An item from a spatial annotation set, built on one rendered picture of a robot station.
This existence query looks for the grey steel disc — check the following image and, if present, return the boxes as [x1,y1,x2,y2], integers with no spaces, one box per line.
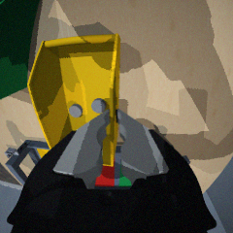
[91,98,106,114]

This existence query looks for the grey metal shelf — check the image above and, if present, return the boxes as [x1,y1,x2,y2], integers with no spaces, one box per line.
[4,140,132,189]

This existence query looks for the green bin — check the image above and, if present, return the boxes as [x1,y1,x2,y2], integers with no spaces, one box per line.
[0,0,40,100]

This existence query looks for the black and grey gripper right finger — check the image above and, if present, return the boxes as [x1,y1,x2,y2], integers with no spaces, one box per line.
[116,109,216,231]

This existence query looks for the yellow bin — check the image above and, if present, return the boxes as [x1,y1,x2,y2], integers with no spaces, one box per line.
[27,33,120,167]

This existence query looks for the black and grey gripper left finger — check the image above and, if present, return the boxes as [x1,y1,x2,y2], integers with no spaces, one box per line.
[7,109,110,225]

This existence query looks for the grey metal disc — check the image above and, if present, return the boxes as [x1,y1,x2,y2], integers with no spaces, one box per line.
[69,104,83,117]

